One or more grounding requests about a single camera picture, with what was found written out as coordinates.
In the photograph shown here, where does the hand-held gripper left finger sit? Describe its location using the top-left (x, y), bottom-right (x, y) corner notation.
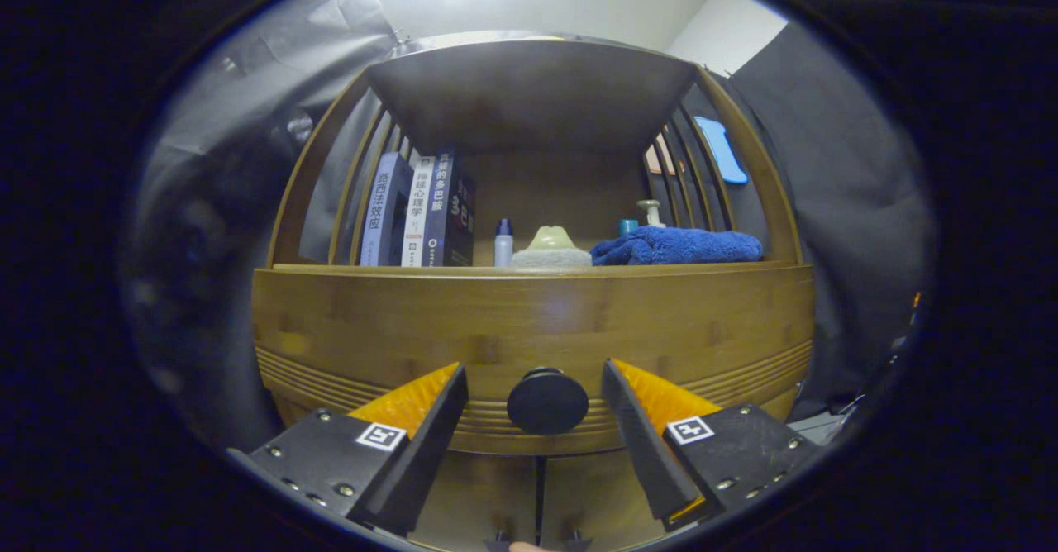
top-left (227, 362), bottom-right (469, 536)

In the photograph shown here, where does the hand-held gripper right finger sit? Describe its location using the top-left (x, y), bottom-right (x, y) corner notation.
top-left (601, 359), bottom-right (819, 532)

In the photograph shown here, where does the wooden drawer with black knob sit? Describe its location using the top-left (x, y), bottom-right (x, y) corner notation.
top-left (250, 264), bottom-right (817, 456)

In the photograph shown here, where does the pale green scrub brush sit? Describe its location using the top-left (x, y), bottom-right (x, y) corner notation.
top-left (510, 225), bottom-right (593, 269)

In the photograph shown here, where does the wooden cabinet door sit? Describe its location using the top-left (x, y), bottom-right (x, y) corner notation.
top-left (413, 453), bottom-right (542, 549)
top-left (541, 451), bottom-right (662, 549)

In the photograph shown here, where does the wooden cabinet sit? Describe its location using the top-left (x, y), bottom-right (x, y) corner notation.
top-left (250, 36), bottom-right (819, 552)

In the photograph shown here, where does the folded blue towel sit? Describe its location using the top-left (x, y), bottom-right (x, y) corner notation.
top-left (590, 226), bottom-right (764, 267)

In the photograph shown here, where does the white spine book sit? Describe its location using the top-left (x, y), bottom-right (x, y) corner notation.
top-left (401, 155), bottom-right (436, 268)

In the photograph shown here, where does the grey blue book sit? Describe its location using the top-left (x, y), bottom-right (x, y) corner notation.
top-left (360, 151), bottom-right (414, 268)

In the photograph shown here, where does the dark navy book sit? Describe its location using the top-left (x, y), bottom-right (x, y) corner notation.
top-left (420, 151), bottom-right (477, 268)

